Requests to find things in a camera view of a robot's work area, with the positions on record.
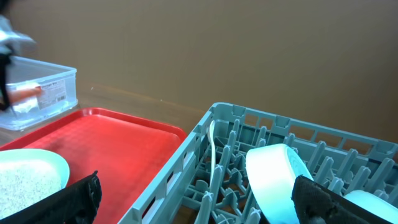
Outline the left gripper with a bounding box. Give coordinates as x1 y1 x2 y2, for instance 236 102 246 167
1 53 11 111

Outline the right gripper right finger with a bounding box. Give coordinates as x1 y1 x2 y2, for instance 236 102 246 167
292 175 391 224

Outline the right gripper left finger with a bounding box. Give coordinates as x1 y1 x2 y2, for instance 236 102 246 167
1 171 102 224

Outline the light blue small bowl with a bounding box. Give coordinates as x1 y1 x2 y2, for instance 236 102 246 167
246 144 312 224

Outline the light blue plate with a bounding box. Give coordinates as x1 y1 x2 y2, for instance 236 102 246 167
1 149 70 218

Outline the mint green bowl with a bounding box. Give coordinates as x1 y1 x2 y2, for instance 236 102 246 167
344 190 398 223

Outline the white plastic spoon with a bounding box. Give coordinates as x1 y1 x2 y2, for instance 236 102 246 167
207 120 216 186

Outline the grey dishwasher rack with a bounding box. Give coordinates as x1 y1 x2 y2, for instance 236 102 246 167
121 103 397 223

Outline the clear plastic bin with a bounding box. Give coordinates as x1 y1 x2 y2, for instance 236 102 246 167
1 57 78 131

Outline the red serving tray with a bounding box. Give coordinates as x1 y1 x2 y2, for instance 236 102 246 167
1 108 187 223

